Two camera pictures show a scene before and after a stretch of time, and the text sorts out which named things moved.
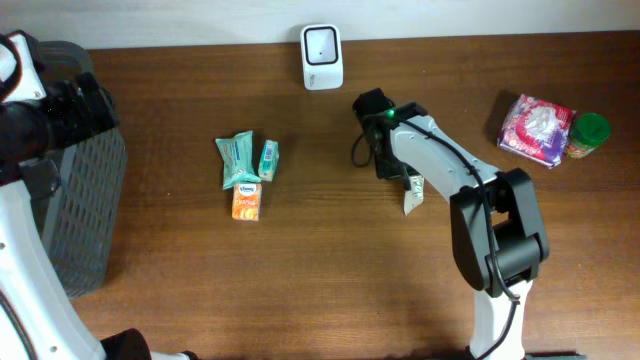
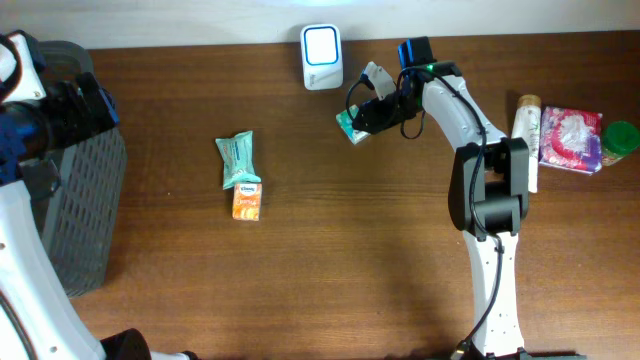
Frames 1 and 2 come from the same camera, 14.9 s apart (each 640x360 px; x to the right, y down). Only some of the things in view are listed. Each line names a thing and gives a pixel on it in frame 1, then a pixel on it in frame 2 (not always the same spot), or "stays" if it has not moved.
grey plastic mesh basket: [83, 224] stays
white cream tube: [415, 196] -> [526, 125]
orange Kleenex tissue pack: [246, 201] stays
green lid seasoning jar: [589, 130] -> [619, 139]
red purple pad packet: [537, 130] -> [571, 140]
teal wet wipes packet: [237, 156] stays
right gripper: [392, 168] -> [373, 116]
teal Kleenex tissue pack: [269, 160] -> [347, 125]
